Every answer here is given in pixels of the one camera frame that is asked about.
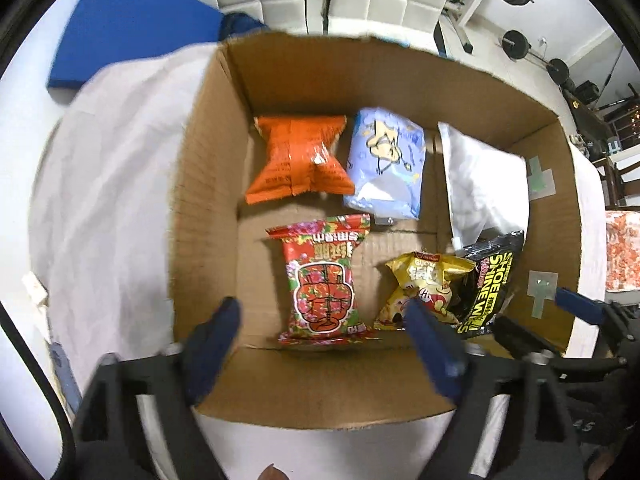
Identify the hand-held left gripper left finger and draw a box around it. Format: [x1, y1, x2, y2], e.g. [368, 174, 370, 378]
[74, 296, 242, 480]

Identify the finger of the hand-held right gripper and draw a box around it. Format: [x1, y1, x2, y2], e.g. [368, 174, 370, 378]
[556, 287, 636, 331]
[492, 316, 558, 361]

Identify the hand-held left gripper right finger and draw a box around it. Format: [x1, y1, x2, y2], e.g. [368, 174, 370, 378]
[402, 297, 586, 480]

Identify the black packet with yellow print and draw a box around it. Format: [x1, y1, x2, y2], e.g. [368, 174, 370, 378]
[445, 230, 526, 341]

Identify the yellow snack packet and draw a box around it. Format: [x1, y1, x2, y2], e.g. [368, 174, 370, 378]
[372, 251, 477, 332]

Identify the cardboard box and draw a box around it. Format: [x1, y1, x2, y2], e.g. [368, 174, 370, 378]
[170, 30, 583, 433]

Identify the red flowered snack packet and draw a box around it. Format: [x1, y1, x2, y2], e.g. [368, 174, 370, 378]
[265, 213, 382, 345]

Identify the white plastic packet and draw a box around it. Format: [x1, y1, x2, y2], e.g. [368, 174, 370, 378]
[437, 121, 530, 251]

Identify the light blue cartoon packet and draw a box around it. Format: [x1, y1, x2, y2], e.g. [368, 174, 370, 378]
[342, 106, 426, 221]

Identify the orange snack packet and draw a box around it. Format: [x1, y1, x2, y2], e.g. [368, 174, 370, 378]
[245, 114, 356, 205]

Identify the brown wooden chair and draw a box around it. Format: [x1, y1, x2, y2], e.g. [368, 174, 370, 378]
[597, 155, 640, 208]

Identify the blue smartphone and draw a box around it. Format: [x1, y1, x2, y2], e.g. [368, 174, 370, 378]
[48, 342, 83, 413]

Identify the small white box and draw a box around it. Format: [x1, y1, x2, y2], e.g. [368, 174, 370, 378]
[22, 270, 51, 308]

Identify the black exercise machine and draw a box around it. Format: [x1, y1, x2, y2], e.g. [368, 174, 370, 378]
[560, 45, 640, 136]

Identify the short barbell with black plates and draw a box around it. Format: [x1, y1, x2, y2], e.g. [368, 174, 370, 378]
[501, 30, 571, 81]

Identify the white weight bench rack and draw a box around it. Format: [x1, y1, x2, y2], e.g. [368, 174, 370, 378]
[442, 0, 506, 53]

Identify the dark blue cloth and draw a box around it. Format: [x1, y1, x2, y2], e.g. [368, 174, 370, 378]
[218, 11, 268, 41]

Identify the blue foam mat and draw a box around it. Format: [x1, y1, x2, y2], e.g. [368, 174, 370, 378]
[47, 0, 226, 92]

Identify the black cable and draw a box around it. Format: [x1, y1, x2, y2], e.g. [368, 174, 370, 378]
[0, 305, 76, 480]

